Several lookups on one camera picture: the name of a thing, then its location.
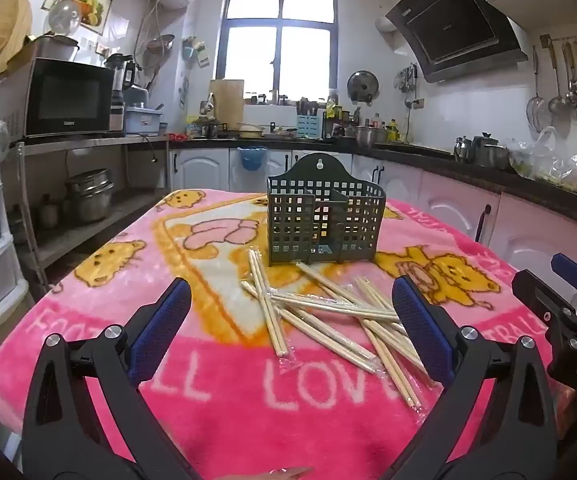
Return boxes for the steel pot with black rim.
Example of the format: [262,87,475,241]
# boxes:
[28,35,79,63]

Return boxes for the small hanging kitchen tools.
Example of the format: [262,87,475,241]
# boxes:
[395,62,419,93]

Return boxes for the steel cooking pot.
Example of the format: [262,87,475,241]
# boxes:
[354,126,386,148]

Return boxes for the blue knife holder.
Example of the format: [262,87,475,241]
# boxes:
[295,100,325,138]

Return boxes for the steel ladle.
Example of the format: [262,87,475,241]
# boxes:
[547,40,568,116]
[563,40,577,108]

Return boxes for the black range hood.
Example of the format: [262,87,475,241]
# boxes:
[385,0,529,83]

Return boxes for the pink printed blanket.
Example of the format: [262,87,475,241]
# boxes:
[0,187,569,480]

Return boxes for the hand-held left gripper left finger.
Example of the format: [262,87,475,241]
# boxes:
[22,277,192,480]

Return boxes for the black microwave oven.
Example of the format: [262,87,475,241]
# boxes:
[0,57,115,138]

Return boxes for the dark green utensil basket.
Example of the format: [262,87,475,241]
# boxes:
[267,152,387,266]

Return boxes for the steel pot with lid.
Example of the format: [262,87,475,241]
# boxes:
[472,132,511,170]

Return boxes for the metal shelf rack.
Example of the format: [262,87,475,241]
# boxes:
[16,135,169,291]

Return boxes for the fruit wall poster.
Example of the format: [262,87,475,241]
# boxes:
[41,0,114,36]

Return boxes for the blue plastic dish bin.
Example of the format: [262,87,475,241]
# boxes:
[123,102,165,136]

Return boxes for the person's left hand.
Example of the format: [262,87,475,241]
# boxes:
[241,466,315,480]

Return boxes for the hanging pot lid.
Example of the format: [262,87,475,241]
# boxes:
[347,70,380,106]

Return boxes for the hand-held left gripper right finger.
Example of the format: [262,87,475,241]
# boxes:
[383,275,559,480]

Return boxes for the stack of steel pots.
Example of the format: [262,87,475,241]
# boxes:
[66,169,115,225]

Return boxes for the white kitchen cabinets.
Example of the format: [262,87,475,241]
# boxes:
[168,147,577,286]

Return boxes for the clear plastic bags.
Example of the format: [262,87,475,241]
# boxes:
[508,127,577,188]

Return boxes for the wooden cutting board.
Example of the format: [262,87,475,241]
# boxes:
[210,79,245,121]

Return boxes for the blue hanging bin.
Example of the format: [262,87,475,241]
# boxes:
[238,146,268,173]

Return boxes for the black blender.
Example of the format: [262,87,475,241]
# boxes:
[104,52,136,131]

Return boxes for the steel kettle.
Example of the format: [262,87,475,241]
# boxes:
[452,136,474,163]

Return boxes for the kitchen window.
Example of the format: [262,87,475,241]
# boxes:
[216,0,339,106]

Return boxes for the pile of chopsticks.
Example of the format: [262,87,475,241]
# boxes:
[241,246,436,411]

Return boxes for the clear glass lid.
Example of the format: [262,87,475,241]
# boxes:
[43,0,82,36]

